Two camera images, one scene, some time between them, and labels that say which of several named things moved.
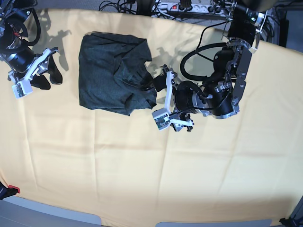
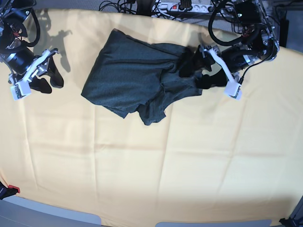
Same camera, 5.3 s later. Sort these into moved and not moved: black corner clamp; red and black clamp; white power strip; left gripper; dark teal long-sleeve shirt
Moved: dark teal long-sleeve shirt; left gripper
Not moved: white power strip; black corner clamp; red and black clamp
